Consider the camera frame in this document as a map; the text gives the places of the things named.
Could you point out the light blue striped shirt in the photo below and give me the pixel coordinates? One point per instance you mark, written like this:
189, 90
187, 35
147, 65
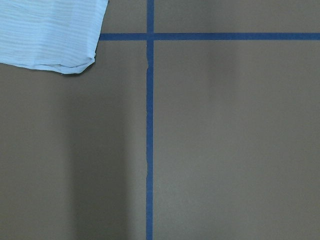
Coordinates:
51, 35

